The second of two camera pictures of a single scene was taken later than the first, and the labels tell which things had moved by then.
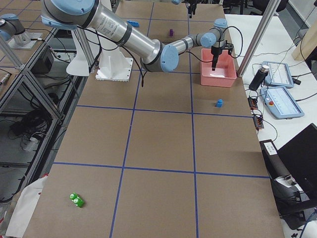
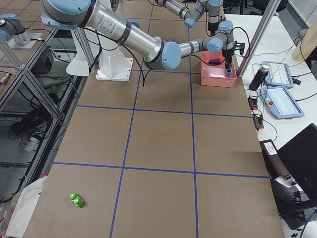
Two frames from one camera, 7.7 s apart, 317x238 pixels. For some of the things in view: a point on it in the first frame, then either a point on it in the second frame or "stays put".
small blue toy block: x=219 y=103 → x=229 y=72
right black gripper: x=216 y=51 → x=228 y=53
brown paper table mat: x=160 y=156 stays put
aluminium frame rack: x=35 y=99 stays put
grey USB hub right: x=258 y=122 stays put
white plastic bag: x=25 y=208 stays put
